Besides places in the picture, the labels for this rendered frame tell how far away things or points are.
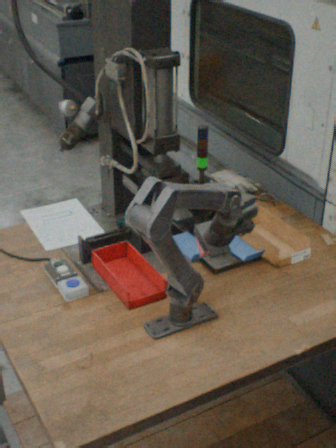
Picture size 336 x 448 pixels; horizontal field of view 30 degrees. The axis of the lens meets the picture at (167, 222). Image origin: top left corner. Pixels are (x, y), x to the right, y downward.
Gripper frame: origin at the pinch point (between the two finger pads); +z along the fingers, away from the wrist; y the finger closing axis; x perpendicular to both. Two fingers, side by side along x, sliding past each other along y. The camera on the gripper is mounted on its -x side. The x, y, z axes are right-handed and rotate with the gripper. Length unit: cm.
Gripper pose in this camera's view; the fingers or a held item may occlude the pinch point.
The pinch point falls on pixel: (202, 254)
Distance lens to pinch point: 178.1
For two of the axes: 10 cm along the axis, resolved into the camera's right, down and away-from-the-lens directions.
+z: -2.8, 5.3, 8.0
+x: -8.7, 2.1, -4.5
